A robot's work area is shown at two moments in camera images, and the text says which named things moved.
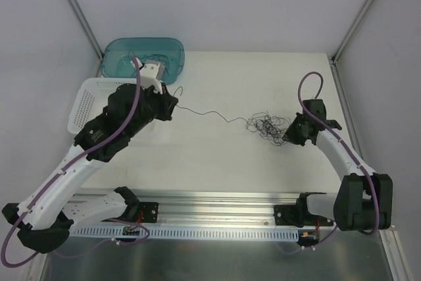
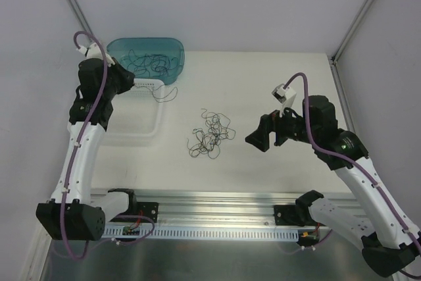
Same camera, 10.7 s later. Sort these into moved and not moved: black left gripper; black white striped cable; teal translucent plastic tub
Moved: black left gripper; black white striped cable
Not moved: teal translucent plastic tub
